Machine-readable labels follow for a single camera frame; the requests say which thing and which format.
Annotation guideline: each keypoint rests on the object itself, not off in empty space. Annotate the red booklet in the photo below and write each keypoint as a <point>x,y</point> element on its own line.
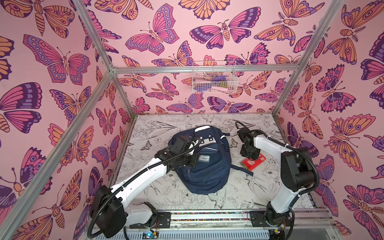
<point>252,164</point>

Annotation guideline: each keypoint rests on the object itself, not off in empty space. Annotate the white wire wall basket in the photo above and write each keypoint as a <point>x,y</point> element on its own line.
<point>211,78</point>

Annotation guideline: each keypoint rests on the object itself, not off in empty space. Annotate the clear pen with red cap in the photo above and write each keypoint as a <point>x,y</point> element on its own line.
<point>204,158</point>

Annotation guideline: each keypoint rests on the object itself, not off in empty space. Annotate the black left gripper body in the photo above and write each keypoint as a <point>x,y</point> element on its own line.
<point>187,160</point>

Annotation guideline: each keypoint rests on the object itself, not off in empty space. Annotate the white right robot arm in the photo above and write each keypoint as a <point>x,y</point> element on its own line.
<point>298,173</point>

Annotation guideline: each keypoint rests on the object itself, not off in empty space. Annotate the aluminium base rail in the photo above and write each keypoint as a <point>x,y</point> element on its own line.
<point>307,224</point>

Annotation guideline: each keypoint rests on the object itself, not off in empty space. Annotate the green controller board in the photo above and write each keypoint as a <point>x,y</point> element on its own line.
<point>150,235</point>

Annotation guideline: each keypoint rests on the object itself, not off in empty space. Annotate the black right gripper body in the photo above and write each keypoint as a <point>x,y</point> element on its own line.
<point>248,151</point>

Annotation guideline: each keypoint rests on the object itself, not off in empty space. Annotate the navy blue student backpack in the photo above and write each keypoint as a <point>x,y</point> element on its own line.
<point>208,178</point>

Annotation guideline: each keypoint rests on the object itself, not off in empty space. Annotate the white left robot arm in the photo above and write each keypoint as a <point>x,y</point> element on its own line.
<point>108,213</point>

